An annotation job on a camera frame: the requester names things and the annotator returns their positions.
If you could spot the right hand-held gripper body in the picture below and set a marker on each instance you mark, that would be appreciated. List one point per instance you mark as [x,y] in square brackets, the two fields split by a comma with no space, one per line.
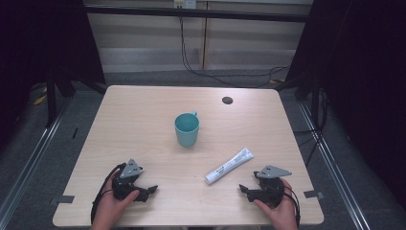
[271,172]

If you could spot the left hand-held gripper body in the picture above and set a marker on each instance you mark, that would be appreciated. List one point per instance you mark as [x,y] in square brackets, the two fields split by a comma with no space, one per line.
[130,169]

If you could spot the white toothpaste tube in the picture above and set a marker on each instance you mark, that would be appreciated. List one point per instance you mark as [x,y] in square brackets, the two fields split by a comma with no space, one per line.
[228,166]

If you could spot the teal cup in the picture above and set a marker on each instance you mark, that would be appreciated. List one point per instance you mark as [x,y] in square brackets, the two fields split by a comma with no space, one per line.
[186,135]

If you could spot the person's right hand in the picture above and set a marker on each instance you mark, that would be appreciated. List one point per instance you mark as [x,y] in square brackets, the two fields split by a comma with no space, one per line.
[284,214]

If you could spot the person's left hand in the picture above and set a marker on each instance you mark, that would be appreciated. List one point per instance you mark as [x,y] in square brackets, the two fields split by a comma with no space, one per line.
[108,211]

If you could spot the grey tape strip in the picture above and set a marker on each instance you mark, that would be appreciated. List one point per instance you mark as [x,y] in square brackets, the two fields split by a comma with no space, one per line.
[312,194]
[66,199]

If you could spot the black floor tape strip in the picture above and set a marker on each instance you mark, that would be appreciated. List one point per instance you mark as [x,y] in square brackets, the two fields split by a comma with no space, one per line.
[75,133]

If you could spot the black round table grommet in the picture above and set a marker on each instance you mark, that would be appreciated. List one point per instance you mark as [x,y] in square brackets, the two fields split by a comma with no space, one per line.
[227,100]

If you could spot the black metal stand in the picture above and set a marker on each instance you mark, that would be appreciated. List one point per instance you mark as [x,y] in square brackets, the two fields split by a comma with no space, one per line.
[51,102]

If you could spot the yellow floor scrap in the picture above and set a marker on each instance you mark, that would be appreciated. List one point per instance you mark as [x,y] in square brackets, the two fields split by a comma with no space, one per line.
[40,99]

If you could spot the dark curtain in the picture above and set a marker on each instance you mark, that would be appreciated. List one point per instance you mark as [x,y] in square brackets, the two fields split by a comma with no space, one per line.
[38,38]
[367,80]

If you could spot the black horizontal bar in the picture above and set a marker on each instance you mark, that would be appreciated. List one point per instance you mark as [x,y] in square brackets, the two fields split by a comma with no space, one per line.
[198,13]

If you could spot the metal floor rail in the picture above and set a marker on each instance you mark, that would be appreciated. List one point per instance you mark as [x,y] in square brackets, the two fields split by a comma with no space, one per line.
[335,172]
[32,159]

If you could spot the white wall socket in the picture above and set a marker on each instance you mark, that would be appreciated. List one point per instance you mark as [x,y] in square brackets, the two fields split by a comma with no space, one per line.
[185,4]

